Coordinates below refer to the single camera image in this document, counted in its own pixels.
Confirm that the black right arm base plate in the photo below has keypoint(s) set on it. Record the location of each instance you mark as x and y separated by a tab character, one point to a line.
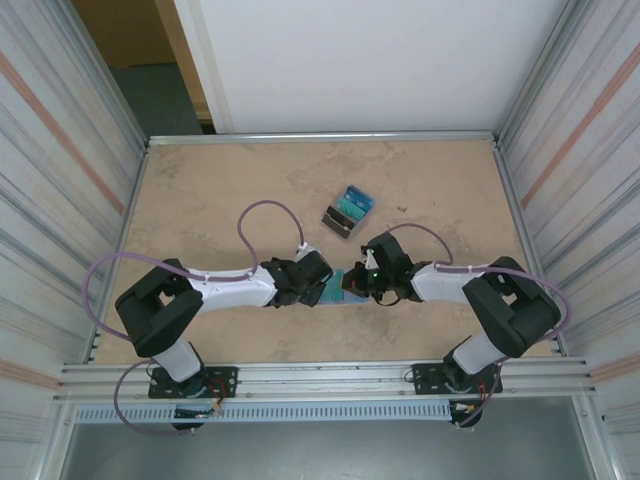
425	377

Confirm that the clear plastic card box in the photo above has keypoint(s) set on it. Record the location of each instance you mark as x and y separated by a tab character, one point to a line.
369	216

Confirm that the black card in box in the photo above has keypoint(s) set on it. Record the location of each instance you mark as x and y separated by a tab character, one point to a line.
337	224

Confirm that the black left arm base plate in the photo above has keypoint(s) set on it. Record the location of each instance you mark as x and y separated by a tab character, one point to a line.
225	380

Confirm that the corrugated plastic side panel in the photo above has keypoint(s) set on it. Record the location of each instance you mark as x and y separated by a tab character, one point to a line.
590	175
50	175

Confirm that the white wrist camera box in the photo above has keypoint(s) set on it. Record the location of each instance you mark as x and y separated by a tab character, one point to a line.
370	260
306	248

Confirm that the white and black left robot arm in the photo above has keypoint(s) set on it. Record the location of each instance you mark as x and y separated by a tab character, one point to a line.
230	290

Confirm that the blue card in box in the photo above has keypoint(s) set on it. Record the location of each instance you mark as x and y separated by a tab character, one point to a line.
360	197

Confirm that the white door frame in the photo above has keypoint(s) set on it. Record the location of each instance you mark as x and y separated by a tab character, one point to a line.
205	60

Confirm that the aluminium mounting rail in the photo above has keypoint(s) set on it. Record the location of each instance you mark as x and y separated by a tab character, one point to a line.
325	375

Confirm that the teal credit card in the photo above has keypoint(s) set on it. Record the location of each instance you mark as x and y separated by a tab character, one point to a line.
334	290

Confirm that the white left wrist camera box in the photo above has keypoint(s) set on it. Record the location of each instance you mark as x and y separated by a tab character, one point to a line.
306	248

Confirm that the teal card in box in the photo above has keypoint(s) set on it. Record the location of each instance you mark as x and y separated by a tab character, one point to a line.
350	209

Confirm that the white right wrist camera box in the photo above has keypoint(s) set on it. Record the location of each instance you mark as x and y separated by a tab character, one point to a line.
370	260

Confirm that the aluminium table edge rail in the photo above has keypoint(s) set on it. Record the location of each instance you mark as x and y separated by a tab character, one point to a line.
325	137
506	175

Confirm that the beige card holder wallet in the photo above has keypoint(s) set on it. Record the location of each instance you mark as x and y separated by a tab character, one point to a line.
357	300

